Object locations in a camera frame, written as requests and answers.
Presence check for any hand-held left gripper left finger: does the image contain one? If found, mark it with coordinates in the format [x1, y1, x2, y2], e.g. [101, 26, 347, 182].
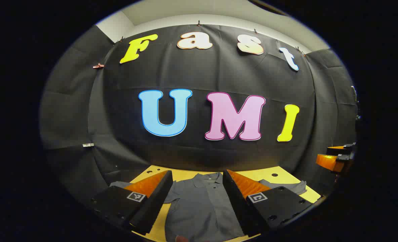
[91, 170, 173, 236]

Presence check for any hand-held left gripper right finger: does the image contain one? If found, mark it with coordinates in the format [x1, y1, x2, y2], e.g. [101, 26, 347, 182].
[223, 169, 315, 237]

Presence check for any grey collared shirt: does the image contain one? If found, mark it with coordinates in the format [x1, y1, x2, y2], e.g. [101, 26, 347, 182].
[109, 172, 308, 242]

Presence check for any black backdrop cloth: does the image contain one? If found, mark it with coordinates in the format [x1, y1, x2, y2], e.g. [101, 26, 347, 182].
[39, 24, 358, 205]

